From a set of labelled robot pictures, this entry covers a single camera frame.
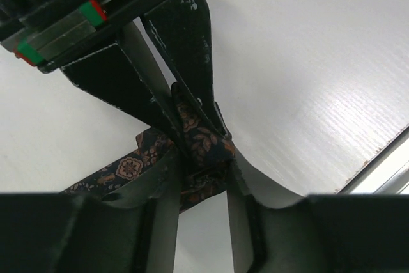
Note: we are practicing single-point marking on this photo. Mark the dark brown floral tie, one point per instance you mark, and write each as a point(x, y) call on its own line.
point(203, 166)

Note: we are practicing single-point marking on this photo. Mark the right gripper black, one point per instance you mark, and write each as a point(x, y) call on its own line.
point(120, 71)

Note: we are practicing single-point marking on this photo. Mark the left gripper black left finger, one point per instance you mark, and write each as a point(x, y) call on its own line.
point(132, 229)

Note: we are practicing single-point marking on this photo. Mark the aluminium mounting rail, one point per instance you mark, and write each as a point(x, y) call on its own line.
point(387, 173)

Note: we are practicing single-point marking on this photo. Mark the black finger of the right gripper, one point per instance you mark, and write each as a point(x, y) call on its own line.
point(181, 31)

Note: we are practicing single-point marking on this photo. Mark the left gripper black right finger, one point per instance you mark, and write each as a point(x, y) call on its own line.
point(276, 230)

